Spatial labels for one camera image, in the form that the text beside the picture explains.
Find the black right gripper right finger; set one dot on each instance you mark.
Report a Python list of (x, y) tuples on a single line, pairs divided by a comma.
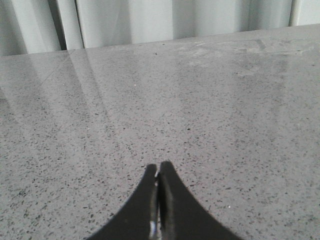
[(182, 217)]

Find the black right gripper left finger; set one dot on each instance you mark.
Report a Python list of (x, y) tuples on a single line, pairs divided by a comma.
[(137, 219)]

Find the pale green curtain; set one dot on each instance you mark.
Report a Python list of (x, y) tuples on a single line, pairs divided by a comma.
[(36, 26)]

